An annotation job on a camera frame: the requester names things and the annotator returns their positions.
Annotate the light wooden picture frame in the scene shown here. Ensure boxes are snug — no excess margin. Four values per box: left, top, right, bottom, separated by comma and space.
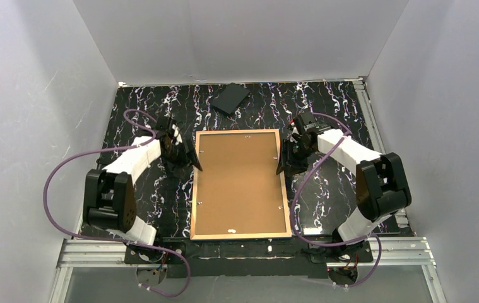
189, 128, 293, 241

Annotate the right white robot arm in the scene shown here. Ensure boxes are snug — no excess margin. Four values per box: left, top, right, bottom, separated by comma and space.
276, 112, 411, 248

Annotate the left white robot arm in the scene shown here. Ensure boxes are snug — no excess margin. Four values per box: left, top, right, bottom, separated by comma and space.
83, 116, 203, 246

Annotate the black foam block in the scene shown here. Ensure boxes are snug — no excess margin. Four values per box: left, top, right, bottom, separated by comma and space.
211, 83, 251, 116

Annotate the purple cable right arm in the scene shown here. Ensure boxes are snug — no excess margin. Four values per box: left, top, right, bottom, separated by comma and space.
289, 112, 383, 289

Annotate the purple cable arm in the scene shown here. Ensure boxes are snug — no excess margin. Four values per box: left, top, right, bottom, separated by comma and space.
289, 112, 383, 289
42, 109, 192, 299

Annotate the aluminium rail right side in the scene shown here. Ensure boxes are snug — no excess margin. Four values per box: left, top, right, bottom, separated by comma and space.
352, 80, 411, 221

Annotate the aluminium rail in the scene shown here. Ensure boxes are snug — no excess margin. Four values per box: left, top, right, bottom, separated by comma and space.
49, 237, 446, 302
352, 80, 411, 221

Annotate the black mounting base plate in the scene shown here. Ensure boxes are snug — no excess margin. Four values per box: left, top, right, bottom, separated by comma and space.
124, 234, 374, 280

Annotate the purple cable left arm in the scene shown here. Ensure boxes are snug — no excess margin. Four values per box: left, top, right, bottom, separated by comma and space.
42, 109, 192, 299

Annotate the aluminium rail front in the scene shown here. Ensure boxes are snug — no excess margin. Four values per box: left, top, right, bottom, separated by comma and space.
49, 237, 446, 302

